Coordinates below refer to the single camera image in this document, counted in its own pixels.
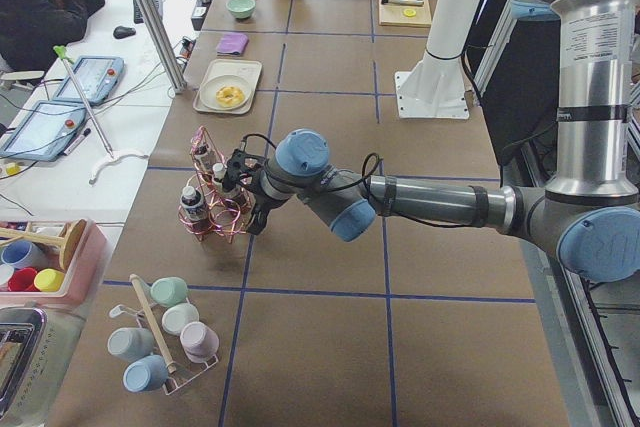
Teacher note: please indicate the cream round plate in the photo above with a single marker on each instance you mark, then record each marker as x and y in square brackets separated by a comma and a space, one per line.
[209, 88]

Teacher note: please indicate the white wire cup rack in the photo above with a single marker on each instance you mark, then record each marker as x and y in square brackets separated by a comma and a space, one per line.
[146, 313]

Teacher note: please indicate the far teach pendant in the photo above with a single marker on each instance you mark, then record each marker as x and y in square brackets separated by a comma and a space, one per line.
[98, 76]

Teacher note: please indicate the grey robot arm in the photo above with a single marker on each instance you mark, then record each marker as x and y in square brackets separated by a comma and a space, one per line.
[586, 216]

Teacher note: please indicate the glazed donut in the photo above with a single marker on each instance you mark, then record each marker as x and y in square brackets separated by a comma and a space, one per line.
[230, 97]

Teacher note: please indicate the black computer mouse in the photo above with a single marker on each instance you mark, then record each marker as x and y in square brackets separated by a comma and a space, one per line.
[122, 32]

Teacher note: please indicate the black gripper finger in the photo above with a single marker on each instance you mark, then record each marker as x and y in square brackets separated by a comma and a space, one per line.
[258, 219]

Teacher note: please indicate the metal muddler black tip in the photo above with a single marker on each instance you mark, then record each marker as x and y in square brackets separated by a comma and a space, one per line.
[416, 3]

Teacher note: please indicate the metal reaching stick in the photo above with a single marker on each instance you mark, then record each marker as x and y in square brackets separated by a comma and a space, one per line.
[112, 157]

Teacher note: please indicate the near teach pendant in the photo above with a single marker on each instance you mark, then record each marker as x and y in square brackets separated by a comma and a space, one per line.
[45, 132]

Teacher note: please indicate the grey blue cup on rack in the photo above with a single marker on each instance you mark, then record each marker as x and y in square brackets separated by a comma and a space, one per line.
[130, 343]

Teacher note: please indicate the tea bottle in rack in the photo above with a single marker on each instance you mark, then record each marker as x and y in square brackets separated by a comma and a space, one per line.
[205, 159]
[195, 209]

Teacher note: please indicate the white cup on rack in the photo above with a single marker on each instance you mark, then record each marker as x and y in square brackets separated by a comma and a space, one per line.
[175, 318]

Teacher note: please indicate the copper wire bottle rack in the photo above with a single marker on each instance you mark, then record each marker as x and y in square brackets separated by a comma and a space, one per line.
[228, 217]

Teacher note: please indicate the pink storage bin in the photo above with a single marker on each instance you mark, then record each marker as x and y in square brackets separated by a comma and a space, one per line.
[72, 248]

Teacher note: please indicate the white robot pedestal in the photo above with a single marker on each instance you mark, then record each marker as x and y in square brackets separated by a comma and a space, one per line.
[435, 88]

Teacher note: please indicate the cream serving tray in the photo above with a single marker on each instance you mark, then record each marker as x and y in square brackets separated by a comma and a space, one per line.
[248, 70]

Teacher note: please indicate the silver toaster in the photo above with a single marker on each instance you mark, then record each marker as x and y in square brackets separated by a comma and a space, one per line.
[37, 344]

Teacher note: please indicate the wooden cutting board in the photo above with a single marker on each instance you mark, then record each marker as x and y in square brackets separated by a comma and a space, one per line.
[392, 15]

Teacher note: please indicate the aluminium frame post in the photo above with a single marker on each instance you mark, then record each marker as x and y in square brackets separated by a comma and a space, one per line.
[162, 44]

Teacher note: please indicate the green cup on rack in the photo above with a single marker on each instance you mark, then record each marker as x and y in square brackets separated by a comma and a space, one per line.
[169, 291]

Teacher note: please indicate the lilac cup on rack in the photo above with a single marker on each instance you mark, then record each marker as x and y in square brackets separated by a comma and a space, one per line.
[200, 343]

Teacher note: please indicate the green bowl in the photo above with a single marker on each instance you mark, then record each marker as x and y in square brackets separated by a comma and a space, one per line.
[241, 9]

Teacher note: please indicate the tea bottle white cap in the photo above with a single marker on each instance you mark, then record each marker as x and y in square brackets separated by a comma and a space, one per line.
[218, 174]

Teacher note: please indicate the front tea bottle in rack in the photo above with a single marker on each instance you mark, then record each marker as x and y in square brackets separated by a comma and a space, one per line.
[195, 209]

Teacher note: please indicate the teach pendant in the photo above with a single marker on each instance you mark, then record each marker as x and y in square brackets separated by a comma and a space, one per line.
[98, 76]
[45, 132]

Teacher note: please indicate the purple folded cloth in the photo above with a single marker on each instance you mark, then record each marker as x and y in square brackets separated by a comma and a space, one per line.
[232, 44]

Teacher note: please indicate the rear tea bottle in rack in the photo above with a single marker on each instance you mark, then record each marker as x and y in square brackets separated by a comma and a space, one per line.
[205, 159]

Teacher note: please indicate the person in black jacket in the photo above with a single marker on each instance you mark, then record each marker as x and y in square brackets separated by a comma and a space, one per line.
[31, 29]

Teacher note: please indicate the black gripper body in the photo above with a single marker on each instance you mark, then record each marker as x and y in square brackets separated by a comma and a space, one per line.
[260, 205]

